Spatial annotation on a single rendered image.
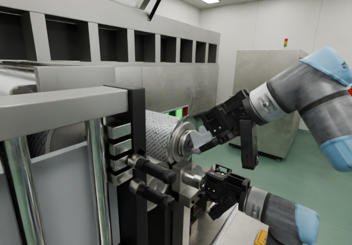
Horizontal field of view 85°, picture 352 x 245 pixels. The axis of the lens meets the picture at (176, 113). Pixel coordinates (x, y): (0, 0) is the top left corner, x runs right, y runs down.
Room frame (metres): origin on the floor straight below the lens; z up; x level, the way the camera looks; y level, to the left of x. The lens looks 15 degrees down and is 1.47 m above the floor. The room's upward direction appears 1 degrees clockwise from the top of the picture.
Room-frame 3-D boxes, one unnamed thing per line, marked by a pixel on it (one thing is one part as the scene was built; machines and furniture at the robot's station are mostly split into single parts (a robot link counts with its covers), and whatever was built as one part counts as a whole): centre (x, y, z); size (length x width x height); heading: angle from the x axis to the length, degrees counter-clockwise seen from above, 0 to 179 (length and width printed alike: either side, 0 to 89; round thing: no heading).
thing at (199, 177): (0.42, -0.06, 1.18); 0.04 x 0.02 x 0.04; 143
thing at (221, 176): (0.48, -0.15, 1.12); 0.12 x 0.08 x 0.09; 53
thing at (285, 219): (0.38, -0.28, 1.11); 0.11 x 0.08 x 0.09; 53
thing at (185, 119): (0.49, -0.02, 1.25); 0.15 x 0.01 x 0.15; 143
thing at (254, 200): (0.43, -0.21, 1.11); 0.08 x 0.05 x 0.08; 143
